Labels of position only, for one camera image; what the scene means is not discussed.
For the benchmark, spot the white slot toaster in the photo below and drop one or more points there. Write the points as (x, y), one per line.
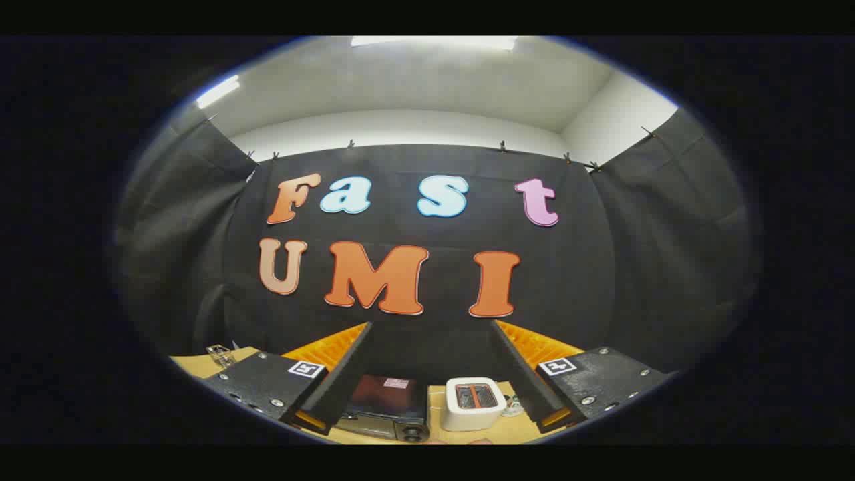
(471, 415)

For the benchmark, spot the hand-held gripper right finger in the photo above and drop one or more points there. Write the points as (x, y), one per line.
(528, 384)

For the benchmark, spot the ceiling light panel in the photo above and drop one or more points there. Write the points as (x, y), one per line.
(434, 41)

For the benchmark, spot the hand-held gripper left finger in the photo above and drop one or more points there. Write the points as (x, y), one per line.
(330, 387)

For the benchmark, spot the black toaster oven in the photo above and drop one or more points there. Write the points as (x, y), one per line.
(387, 407)

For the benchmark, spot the white bottle with green label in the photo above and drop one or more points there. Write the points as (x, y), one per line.
(513, 405)

